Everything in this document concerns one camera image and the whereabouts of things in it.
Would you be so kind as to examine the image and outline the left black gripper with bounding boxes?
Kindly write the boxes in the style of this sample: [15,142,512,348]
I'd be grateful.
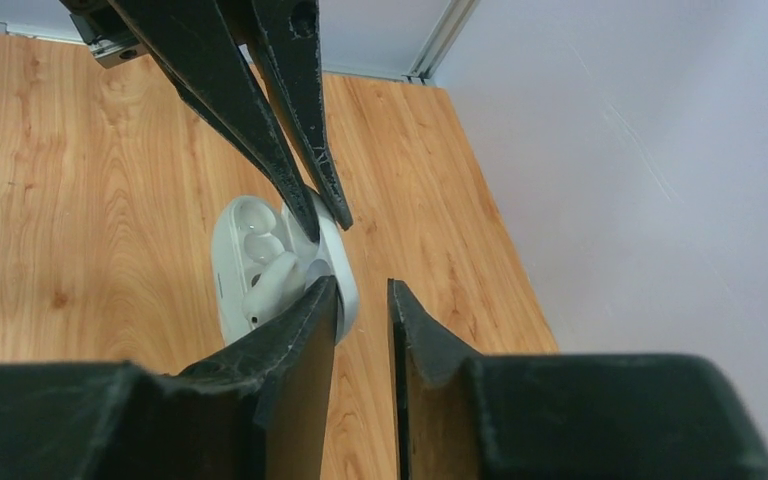
[60,0,320,242]

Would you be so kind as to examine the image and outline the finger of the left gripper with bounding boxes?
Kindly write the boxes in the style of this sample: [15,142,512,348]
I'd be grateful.
[224,0,354,230]

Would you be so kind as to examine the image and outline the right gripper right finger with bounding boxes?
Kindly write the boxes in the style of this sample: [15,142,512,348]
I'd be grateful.
[387,279,768,479]

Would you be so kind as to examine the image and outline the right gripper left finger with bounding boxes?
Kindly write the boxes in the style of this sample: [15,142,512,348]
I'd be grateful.
[0,276,338,479]

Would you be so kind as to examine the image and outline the white earbud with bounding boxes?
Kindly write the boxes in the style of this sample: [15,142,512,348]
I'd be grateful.
[234,198,307,329]

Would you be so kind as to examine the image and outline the white earbud charging case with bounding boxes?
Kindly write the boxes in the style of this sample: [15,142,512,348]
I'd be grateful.
[211,193,359,345]

